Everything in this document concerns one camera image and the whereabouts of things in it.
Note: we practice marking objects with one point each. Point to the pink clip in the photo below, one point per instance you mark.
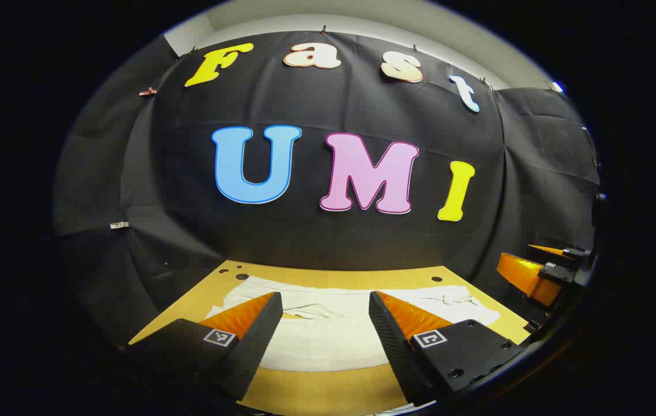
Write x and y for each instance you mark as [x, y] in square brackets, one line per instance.
[147, 91]

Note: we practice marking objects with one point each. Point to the white jeans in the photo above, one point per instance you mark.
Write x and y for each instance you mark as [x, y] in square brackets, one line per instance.
[328, 341]

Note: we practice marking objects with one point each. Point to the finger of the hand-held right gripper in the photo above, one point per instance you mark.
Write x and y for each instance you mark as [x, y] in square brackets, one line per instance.
[559, 253]
[527, 277]

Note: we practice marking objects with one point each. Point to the silver metal clip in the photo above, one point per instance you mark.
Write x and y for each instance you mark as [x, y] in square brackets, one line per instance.
[119, 225]

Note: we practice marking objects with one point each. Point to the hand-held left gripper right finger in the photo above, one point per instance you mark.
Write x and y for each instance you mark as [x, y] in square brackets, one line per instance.
[391, 346]

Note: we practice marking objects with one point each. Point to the black backdrop cloth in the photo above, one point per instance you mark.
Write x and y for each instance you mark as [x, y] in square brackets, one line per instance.
[362, 104]

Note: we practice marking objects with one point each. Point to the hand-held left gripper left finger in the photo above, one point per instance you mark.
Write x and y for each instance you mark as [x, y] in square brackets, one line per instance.
[258, 341]

